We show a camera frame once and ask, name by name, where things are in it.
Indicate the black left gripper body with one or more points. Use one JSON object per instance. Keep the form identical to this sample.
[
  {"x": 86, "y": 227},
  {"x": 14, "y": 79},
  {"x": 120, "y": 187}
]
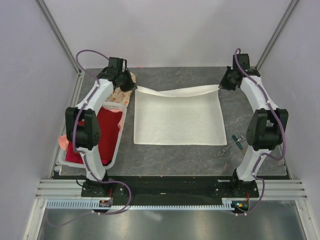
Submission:
[{"x": 127, "y": 83}]

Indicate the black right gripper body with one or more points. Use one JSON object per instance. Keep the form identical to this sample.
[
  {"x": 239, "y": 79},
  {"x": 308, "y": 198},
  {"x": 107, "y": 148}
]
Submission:
[{"x": 226, "y": 82}]

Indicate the white cloth napkin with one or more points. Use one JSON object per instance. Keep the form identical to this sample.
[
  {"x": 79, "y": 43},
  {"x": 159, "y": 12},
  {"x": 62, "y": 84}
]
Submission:
[{"x": 179, "y": 117}]

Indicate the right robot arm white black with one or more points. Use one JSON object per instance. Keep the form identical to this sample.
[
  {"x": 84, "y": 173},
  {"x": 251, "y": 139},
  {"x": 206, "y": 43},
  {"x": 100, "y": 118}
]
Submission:
[{"x": 265, "y": 134}]

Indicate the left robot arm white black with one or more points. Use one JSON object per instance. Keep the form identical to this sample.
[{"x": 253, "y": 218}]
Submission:
[{"x": 103, "y": 87}]

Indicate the floral beige eye mask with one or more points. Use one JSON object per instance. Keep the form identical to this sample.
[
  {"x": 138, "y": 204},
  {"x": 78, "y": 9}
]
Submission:
[{"x": 122, "y": 97}]

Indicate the red cloth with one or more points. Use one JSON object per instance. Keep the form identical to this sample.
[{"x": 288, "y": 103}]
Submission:
[{"x": 93, "y": 130}]

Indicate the pink cloth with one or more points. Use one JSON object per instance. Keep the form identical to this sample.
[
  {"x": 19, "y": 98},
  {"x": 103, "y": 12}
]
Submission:
[{"x": 64, "y": 143}]

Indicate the white plastic basket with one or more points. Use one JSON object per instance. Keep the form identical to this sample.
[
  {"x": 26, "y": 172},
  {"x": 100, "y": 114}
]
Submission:
[{"x": 111, "y": 118}]

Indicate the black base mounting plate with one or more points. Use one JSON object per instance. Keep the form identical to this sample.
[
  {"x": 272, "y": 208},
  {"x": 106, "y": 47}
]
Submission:
[{"x": 156, "y": 190}]

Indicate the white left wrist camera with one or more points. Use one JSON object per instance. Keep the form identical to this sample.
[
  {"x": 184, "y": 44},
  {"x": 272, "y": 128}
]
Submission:
[{"x": 123, "y": 65}]

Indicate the green handled wooden spoon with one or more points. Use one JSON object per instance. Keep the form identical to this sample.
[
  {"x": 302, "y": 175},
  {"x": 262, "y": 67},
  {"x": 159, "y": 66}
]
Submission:
[{"x": 238, "y": 140}]

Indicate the white slotted cable duct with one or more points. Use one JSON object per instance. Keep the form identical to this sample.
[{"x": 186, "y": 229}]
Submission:
[{"x": 90, "y": 204}]

